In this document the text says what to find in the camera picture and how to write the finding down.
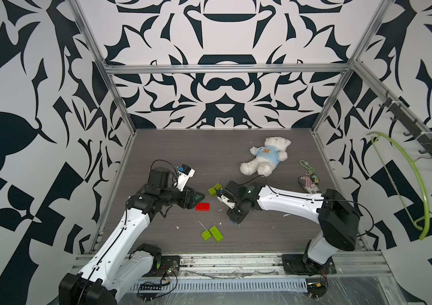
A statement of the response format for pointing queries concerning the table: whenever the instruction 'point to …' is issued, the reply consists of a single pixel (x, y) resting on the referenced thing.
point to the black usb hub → (147, 286)
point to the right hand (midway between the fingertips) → (233, 212)
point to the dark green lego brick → (197, 197)
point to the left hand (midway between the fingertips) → (196, 190)
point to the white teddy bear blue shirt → (267, 157)
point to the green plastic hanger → (427, 211)
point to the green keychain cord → (310, 170)
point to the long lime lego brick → (216, 234)
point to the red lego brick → (202, 206)
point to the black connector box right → (316, 290)
